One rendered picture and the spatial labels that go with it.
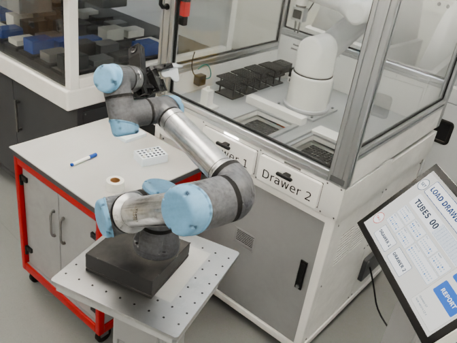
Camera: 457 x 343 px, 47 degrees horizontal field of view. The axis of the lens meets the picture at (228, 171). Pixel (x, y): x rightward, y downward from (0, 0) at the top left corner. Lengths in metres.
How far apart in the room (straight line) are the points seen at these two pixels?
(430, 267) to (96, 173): 1.34
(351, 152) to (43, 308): 1.62
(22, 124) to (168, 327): 1.95
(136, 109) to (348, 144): 0.81
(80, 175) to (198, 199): 1.12
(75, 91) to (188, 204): 1.58
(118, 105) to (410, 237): 0.91
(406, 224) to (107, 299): 0.91
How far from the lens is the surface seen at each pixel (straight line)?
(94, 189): 2.13
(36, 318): 2.69
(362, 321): 2.89
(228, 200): 1.20
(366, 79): 1.83
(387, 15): 1.78
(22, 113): 3.22
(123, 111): 1.44
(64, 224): 2.33
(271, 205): 2.23
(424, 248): 1.58
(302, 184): 2.06
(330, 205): 2.04
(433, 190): 1.70
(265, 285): 2.45
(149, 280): 1.61
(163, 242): 1.67
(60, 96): 2.67
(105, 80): 1.43
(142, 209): 1.37
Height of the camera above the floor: 1.91
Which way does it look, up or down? 30 degrees down
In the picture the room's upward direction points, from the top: 8 degrees clockwise
